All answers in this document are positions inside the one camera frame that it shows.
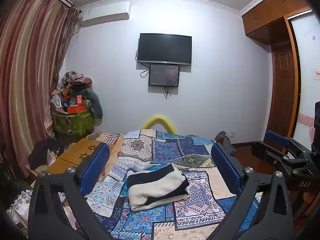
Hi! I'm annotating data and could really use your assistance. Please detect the black white striped sweater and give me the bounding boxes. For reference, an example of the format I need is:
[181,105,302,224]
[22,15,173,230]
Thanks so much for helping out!
[126,164,190,211]

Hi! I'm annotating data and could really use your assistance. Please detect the grey backpack on floor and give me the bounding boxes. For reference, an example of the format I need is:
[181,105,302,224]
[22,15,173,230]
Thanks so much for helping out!
[215,131,236,156]

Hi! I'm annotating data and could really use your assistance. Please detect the dark garment beside bed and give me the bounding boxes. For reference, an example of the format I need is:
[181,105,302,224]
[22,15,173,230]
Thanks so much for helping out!
[28,138,65,171]

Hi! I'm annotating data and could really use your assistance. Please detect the wooden lap desk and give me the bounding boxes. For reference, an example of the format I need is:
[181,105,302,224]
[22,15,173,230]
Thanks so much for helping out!
[46,139,118,177]

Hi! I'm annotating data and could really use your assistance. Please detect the blue patchwork bed quilt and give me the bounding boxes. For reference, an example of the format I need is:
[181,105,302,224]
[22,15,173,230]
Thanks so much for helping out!
[75,128,263,240]

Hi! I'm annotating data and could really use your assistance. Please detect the green fabric storage basket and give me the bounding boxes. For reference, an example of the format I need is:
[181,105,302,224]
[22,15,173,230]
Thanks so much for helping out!
[52,110,94,135]

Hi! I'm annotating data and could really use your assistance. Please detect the white sliding wardrobe door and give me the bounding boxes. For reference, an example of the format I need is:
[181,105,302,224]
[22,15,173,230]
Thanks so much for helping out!
[291,12,319,149]

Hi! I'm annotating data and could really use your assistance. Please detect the brown wooden wardrobe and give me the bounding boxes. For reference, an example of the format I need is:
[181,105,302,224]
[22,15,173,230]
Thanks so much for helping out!
[241,0,311,138]

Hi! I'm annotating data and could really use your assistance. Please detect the orange box in basket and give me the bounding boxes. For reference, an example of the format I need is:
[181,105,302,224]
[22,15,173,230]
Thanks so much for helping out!
[67,95,87,114]

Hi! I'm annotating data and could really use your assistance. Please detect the red striped curtain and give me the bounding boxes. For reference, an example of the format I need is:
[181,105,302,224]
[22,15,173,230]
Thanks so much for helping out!
[1,0,80,179]

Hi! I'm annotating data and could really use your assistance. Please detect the yellow foam bed rail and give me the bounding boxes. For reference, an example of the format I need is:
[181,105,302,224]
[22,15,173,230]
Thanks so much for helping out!
[141,115,178,135]

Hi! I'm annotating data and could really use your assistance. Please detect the small black wall monitor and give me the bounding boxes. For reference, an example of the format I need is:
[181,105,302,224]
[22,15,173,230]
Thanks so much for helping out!
[148,64,180,88]

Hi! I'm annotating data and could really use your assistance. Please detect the large black wall television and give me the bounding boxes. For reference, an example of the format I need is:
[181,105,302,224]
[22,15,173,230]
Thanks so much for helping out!
[137,33,192,66]

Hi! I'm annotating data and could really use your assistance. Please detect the white wall air conditioner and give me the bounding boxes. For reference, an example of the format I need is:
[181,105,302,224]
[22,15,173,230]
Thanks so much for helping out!
[80,1,131,27]

